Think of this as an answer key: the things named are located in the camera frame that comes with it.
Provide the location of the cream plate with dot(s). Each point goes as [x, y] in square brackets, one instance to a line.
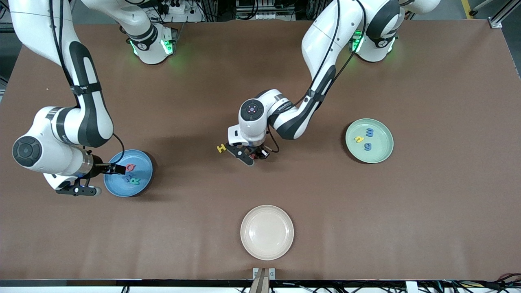
[266, 232]

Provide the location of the blue foam letter g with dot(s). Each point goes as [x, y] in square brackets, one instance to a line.
[365, 147]

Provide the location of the blue foam capital letter M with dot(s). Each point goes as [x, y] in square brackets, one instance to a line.
[127, 178]

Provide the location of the grey aluminium frame post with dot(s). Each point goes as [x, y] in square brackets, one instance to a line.
[30, 27]
[494, 22]

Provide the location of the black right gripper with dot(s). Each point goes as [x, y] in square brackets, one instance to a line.
[97, 169]

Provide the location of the metal table edge bracket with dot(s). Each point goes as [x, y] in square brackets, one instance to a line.
[263, 280]

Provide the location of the small blue foam letter m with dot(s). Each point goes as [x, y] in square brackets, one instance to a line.
[369, 132]

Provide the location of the blue plate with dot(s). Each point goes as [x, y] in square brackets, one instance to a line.
[140, 162]

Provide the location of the teal foam letter R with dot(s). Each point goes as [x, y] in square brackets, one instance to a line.
[136, 181]

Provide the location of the yellow foam letter n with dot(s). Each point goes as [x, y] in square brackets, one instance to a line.
[359, 138]

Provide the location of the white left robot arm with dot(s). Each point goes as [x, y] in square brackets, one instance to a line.
[325, 36]

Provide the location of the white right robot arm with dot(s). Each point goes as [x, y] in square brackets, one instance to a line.
[57, 154]

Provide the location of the dark equipment rack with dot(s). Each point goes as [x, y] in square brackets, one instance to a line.
[264, 8]

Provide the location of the green plate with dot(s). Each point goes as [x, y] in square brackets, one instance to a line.
[376, 154]

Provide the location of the yellow foam letter H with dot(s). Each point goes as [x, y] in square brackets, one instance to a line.
[221, 148]

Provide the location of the red foam letter Q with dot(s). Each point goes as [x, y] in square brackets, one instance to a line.
[127, 167]

